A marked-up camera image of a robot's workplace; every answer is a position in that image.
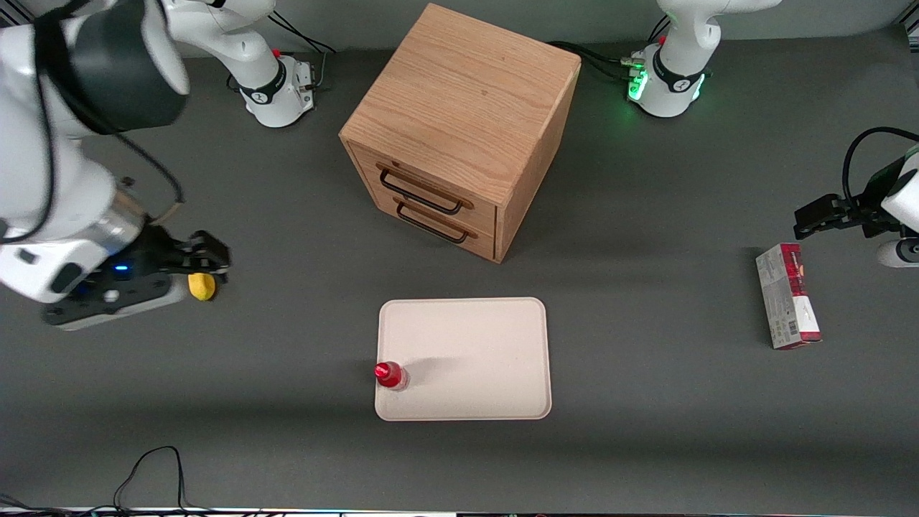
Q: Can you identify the thin black looped cable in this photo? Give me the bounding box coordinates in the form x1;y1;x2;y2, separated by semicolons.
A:
113;446;191;512

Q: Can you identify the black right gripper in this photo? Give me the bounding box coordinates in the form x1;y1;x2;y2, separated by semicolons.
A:
133;226;230;277

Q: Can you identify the black wire drawer handle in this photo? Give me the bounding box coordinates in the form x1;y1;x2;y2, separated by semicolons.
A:
396;202;471;245
378;167;465;215

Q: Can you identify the wooden drawer front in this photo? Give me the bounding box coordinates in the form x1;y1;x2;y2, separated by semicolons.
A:
366;188;498;261
347;142;498;232

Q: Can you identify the black arm base cable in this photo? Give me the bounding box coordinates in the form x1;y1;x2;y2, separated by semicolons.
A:
271;13;340;90
549;41;641;81

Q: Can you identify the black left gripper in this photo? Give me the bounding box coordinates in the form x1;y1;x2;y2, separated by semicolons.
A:
794;158;907;240

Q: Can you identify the grey and red carton box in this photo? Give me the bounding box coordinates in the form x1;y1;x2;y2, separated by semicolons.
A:
755;243;823;350

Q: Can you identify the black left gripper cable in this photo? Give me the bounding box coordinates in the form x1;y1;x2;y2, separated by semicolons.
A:
843;126;919;210

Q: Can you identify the beige rectangular tray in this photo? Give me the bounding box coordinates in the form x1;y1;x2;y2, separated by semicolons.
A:
374;297;553;421

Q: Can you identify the black right arm base cable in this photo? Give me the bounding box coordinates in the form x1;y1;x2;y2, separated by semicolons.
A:
271;13;340;90

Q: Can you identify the wooden drawer cabinet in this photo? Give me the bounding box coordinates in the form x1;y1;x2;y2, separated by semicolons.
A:
339;3;582;264

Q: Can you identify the red coke bottle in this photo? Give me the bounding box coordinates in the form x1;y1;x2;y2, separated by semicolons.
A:
373;361;409;391

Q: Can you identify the black left arm base cable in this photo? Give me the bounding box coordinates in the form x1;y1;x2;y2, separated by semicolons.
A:
549;41;641;81

